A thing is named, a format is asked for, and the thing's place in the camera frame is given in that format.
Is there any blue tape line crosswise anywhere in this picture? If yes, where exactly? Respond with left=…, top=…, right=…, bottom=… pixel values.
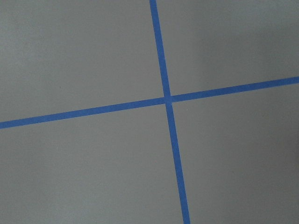
left=0, top=76, right=299, bottom=129

